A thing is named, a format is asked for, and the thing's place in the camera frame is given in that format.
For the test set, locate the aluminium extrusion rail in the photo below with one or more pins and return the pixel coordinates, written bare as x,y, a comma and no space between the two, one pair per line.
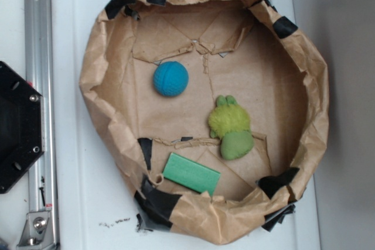
41,229

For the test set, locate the green rectangular foam block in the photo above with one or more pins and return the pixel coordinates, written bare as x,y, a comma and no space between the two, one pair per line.
191,174

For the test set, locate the green plush toy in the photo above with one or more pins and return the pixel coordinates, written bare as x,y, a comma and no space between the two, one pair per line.
230,123

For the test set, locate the white tray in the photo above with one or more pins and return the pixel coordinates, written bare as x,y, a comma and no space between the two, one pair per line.
96,210

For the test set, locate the brown paper bin with tape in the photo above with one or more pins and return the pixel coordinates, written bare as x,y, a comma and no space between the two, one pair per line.
243,48

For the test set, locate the blue dimpled ball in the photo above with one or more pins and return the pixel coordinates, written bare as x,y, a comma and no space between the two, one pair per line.
170,79

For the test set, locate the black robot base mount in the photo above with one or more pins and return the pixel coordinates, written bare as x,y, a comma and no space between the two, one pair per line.
21,127

